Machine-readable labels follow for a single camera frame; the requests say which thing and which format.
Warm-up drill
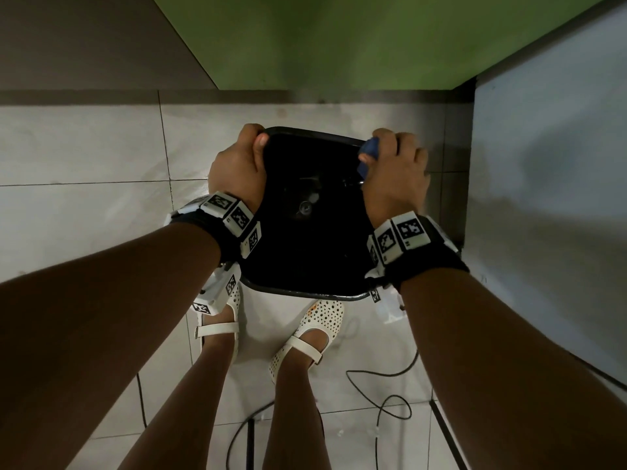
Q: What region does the person's right hand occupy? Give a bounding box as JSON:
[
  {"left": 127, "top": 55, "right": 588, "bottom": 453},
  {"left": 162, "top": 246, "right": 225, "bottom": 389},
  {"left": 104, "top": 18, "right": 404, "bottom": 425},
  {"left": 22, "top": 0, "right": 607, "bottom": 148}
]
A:
[{"left": 359, "top": 128, "right": 432, "bottom": 229}]

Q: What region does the person's left hand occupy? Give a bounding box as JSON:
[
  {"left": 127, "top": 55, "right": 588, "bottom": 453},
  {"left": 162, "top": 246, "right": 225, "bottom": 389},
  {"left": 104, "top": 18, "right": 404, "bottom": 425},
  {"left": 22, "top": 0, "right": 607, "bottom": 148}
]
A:
[{"left": 208, "top": 123, "right": 270, "bottom": 213}]

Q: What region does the blue cloth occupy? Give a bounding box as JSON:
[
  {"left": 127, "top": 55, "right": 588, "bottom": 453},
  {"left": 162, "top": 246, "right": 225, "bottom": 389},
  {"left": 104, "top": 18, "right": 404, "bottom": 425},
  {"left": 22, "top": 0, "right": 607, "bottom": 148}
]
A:
[{"left": 357, "top": 138, "right": 382, "bottom": 180}]

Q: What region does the black plastic bin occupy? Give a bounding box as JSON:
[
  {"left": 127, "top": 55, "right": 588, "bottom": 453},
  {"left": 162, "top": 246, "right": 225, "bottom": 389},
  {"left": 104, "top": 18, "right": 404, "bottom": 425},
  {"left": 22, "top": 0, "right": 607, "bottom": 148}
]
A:
[{"left": 235, "top": 126, "right": 393, "bottom": 302}]

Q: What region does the person's right forearm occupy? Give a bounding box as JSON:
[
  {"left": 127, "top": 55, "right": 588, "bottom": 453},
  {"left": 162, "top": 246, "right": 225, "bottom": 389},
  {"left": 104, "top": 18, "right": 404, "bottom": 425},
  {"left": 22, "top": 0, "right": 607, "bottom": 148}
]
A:
[{"left": 399, "top": 266, "right": 627, "bottom": 470}]

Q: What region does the person's left forearm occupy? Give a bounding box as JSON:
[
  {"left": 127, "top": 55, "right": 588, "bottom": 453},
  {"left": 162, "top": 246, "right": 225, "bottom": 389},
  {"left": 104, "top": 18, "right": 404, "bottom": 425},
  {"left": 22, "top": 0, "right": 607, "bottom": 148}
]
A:
[{"left": 0, "top": 222, "right": 222, "bottom": 470}]

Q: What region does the black marker wristband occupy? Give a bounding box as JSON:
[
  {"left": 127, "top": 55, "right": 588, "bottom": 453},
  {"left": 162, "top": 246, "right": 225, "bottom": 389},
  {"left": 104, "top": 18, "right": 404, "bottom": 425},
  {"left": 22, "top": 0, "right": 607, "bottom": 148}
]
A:
[
  {"left": 366, "top": 211, "right": 470, "bottom": 292},
  {"left": 169, "top": 192, "right": 263, "bottom": 263}
]

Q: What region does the white perforated shoe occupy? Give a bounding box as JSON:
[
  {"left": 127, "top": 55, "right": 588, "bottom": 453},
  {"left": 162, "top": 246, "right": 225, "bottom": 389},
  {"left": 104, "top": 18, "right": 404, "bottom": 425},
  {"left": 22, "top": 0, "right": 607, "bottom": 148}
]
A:
[
  {"left": 268, "top": 299, "right": 345, "bottom": 385},
  {"left": 195, "top": 284, "right": 242, "bottom": 366}
]

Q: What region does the person's right leg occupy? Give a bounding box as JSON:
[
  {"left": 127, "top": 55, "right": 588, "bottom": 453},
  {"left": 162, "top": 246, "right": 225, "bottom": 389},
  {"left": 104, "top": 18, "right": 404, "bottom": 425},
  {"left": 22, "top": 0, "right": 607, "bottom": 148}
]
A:
[{"left": 262, "top": 353, "right": 327, "bottom": 470}]

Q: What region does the person's leg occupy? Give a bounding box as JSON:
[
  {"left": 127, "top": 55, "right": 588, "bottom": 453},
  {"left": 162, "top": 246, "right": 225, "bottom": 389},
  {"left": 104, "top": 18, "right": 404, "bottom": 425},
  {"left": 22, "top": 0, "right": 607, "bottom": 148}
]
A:
[
  {"left": 118, "top": 333, "right": 237, "bottom": 470},
  {"left": 262, "top": 353, "right": 327, "bottom": 470}
]

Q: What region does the person's left leg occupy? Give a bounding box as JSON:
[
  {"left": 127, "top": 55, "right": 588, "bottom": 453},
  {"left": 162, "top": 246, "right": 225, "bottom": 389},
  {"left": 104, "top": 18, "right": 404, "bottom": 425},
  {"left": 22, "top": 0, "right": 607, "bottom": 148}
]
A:
[{"left": 118, "top": 333, "right": 237, "bottom": 470}]

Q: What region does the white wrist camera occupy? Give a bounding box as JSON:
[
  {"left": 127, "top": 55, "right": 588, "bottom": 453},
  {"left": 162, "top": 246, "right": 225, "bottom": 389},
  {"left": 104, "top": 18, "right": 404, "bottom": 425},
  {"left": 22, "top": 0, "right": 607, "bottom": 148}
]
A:
[
  {"left": 192, "top": 261, "right": 242, "bottom": 316},
  {"left": 367, "top": 284, "right": 408, "bottom": 324}
]

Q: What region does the black cable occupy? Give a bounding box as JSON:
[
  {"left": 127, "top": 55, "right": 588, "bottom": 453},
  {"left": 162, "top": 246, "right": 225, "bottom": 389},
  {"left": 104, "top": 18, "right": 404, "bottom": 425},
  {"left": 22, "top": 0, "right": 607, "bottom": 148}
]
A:
[
  {"left": 346, "top": 348, "right": 420, "bottom": 470},
  {"left": 226, "top": 400, "right": 276, "bottom": 470}
]

